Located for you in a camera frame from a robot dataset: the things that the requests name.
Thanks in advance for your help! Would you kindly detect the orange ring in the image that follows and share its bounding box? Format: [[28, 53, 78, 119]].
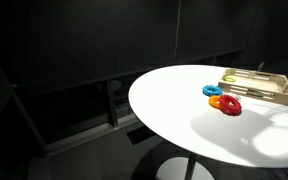
[[208, 95, 222, 110]]

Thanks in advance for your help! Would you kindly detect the black floor plate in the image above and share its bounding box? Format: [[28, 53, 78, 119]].
[[127, 125, 157, 146]]

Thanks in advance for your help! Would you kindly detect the white round table base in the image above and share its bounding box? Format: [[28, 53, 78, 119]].
[[155, 156, 216, 180]]

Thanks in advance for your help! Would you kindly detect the wooden slatted tray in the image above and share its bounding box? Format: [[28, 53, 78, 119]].
[[217, 68, 288, 107]]

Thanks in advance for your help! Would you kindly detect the red ring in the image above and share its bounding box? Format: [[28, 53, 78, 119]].
[[218, 94, 243, 117]]

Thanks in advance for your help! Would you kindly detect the light green ring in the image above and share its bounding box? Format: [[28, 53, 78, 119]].
[[223, 75, 237, 84]]

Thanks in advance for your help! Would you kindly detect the transparent ring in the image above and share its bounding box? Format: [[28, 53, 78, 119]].
[[229, 92, 242, 103]]

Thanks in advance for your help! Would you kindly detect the dark shelf post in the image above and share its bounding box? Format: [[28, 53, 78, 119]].
[[104, 79, 119, 128]]

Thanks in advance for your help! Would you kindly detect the blue ring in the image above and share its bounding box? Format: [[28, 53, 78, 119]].
[[202, 84, 224, 98]]

